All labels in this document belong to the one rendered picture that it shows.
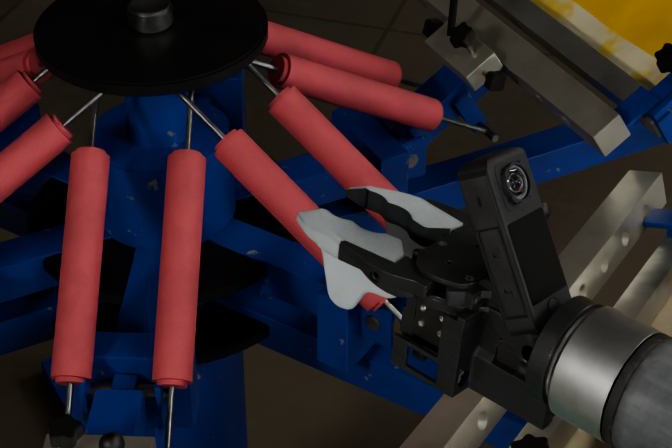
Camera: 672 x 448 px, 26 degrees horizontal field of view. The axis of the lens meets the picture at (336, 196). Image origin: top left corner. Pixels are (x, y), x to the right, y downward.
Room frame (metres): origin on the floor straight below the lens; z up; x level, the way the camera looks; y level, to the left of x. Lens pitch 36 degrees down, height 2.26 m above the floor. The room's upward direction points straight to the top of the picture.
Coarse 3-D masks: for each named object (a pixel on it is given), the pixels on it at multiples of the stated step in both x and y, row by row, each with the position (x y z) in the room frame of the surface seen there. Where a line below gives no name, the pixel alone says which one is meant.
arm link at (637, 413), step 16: (656, 336) 0.65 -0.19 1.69; (640, 352) 0.64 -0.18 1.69; (656, 352) 0.64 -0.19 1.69; (624, 368) 0.63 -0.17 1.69; (640, 368) 0.63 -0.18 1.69; (656, 368) 0.62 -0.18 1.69; (624, 384) 0.62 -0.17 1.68; (640, 384) 0.62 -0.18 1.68; (656, 384) 0.62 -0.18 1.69; (608, 400) 0.62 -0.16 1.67; (624, 400) 0.61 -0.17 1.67; (640, 400) 0.61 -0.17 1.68; (656, 400) 0.61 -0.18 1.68; (608, 416) 0.62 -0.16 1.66; (624, 416) 0.61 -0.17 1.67; (640, 416) 0.61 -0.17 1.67; (656, 416) 0.60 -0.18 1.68; (608, 432) 0.61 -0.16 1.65; (624, 432) 0.61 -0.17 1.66; (640, 432) 0.60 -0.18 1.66; (656, 432) 0.60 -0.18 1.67
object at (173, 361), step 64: (0, 64) 1.76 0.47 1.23; (256, 64) 1.70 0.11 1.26; (320, 64) 1.75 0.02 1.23; (384, 64) 1.93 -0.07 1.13; (0, 128) 1.64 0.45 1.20; (64, 128) 1.56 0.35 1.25; (320, 128) 1.62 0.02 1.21; (0, 192) 1.51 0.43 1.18; (192, 192) 1.49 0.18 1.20; (256, 192) 1.51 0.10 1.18; (64, 256) 1.43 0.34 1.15; (192, 256) 1.42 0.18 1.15; (320, 256) 1.46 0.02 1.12; (64, 320) 1.36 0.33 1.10; (192, 320) 1.36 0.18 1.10; (64, 384) 1.32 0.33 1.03
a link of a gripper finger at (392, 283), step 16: (352, 256) 0.74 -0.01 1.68; (368, 256) 0.73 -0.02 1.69; (368, 272) 0.73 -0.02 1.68; (384, 272) 0.72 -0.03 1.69; (400, 272) 0.72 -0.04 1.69; (416, 272) 0.72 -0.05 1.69; (384, 288) 0.72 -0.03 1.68; (400, 288) 0.71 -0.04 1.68; (416, 288) 0.71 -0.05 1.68; (432, 288) 0.71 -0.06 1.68
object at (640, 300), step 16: (656, 256) 1.52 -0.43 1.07; (640, 272) 1.49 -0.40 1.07; (656, 272) 1.49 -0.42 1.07; (640, 288) 1.45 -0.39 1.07; (656, 288) 1.45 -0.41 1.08; (624, 304) 1.42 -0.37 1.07; (640, 304) 1.42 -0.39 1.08; (656, 304) 1.44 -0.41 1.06; (640, 320) 1.40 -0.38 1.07; (528, 432) 1.20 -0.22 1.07; (544, 432) 1.19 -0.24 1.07; (560, 432) 1.20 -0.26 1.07
